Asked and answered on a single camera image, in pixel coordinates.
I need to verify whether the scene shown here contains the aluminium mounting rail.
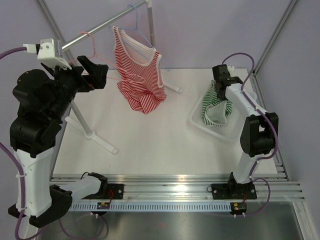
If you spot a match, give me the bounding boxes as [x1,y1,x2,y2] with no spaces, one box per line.
[106,173,305,202]

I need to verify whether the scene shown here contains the white metal clothes rack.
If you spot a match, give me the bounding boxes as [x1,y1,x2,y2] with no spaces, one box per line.
[59,0,183,155]

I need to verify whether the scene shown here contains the white slotted cable duct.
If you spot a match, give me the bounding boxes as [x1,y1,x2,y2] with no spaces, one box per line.
[69,202,231,212]

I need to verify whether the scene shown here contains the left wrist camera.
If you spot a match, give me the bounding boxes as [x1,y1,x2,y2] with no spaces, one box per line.
[22,38,72,70]

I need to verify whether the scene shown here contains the right aluminium frame post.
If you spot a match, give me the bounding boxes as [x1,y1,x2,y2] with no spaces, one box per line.
[253,0,300,77]

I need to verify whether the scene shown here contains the red striped tank top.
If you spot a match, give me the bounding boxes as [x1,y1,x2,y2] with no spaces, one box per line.
[112,26,167,114]

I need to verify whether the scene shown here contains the pink wire hanger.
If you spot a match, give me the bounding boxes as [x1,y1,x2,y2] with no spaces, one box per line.
[67,31,146,83]

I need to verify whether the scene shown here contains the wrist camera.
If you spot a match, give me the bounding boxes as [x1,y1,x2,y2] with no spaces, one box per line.
[227,65,235,77]
[22,38,72,70]

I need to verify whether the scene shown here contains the aluminium frame post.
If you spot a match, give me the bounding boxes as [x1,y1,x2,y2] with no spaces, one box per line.
[253,0,300,77]
[34,0,82,78]

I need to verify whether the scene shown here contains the white plastic basket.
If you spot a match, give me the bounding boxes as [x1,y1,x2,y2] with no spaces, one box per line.
[189,84,255,142]

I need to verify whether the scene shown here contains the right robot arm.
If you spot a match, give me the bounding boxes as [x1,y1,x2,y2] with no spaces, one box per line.
[211,64,279,200]

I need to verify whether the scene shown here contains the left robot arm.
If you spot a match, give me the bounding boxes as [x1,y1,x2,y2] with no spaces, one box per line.
[8,55,109,228]

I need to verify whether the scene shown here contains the blue wire hanger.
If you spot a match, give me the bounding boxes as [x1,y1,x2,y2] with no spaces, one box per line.
[119,3,171,72]

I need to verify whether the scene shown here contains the left aluminium frame post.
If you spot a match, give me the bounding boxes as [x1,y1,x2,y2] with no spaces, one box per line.
[34,0,82,78]

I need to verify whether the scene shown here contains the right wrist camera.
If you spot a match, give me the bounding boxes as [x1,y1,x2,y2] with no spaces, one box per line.
[227,65,235,77]

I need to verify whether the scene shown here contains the green striped tank top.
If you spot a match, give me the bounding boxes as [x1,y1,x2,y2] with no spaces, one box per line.
[201,79,233,127]

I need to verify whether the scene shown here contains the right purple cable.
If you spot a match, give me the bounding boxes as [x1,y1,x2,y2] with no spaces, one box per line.
[222,52,280,217]

